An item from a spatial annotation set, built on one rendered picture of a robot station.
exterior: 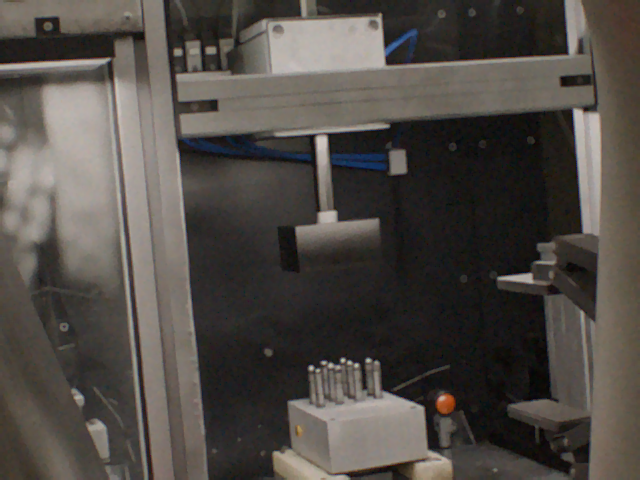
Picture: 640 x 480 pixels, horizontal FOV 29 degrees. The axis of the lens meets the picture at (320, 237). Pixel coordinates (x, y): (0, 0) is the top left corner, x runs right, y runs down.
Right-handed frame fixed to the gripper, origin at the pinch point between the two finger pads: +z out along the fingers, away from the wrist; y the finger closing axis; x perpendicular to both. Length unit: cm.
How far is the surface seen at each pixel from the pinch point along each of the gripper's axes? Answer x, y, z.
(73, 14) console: 25.4, 26.2, 20.5
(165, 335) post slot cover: 20.7, 1.4, 21.5
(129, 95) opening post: 21.7, 20.0, 21.5
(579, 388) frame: -24.9, -11.8, 39.6
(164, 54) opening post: 18.7, 22.9, 21.5
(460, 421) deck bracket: -22, -19, 64
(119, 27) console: 22.1, 25.0, 20.5
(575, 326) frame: -25.0, -5.3, 39.5
